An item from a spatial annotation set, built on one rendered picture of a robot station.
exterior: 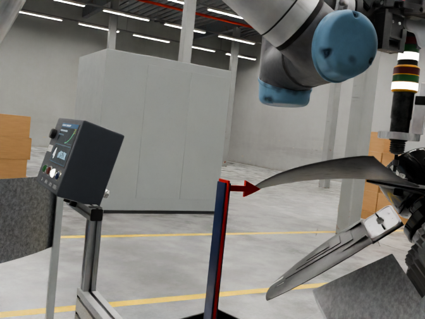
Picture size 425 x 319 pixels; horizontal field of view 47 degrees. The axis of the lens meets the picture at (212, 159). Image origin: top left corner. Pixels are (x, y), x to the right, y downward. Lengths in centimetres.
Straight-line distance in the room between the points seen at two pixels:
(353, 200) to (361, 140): 85
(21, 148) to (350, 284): 805
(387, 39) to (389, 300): 41
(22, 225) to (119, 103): 446
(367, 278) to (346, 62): 43
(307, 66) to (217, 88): 694
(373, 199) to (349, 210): 225
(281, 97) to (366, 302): 37
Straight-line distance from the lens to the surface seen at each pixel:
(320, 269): 95
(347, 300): 86
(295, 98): 68
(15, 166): 872
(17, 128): 867
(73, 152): 118
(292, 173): 72
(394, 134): 88
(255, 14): 56
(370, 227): 99
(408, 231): 93
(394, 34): 85
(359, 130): 704
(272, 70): 68
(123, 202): 700
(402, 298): 86
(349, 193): 709
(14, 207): 251
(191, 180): 738
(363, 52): 57
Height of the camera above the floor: 125
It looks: 3 degrees down
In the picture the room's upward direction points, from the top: 6 degrees clockwise
